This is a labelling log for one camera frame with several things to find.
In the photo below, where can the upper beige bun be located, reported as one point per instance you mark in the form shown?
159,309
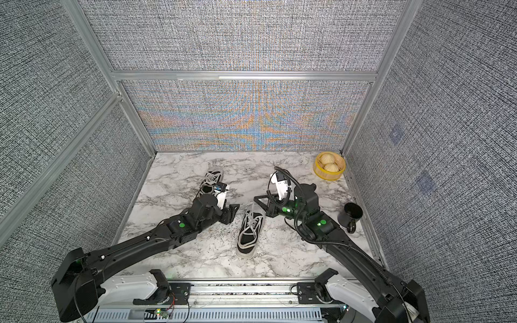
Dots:
327,158

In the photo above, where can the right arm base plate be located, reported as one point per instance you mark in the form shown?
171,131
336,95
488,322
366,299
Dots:
315,294

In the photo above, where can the black canvas sneaker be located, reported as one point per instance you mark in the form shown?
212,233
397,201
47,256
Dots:
211,178
251,227

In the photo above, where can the aluminium front rail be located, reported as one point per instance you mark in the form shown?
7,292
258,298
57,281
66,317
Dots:
124,289

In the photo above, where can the black mug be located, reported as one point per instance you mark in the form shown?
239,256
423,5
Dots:
350,216

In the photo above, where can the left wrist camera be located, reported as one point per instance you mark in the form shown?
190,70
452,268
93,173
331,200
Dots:
220,192

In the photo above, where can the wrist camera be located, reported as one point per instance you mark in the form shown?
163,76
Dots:
220,192
282,184

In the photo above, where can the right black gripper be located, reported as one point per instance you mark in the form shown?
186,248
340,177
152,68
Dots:
268,204

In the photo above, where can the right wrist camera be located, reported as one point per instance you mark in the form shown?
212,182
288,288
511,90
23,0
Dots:
282,184

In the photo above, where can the beige bun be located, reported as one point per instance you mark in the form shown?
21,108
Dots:
331,167
327,158

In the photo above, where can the yellow bamboo steamer basket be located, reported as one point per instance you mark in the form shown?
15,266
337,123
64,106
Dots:
319,170

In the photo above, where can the aluminium enclosure frame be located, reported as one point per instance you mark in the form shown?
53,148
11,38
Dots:
21,208

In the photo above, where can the lower beige bun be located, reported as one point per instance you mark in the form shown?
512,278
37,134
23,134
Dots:
331,167

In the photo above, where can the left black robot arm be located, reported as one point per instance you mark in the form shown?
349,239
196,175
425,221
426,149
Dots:
76,285

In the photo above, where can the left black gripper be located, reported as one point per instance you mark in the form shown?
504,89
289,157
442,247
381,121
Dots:
228,211

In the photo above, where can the white slotted cable duct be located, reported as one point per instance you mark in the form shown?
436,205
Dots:
208,315

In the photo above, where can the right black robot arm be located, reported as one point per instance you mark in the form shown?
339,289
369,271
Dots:
379,296

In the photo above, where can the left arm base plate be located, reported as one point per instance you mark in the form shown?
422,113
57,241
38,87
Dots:
176,293

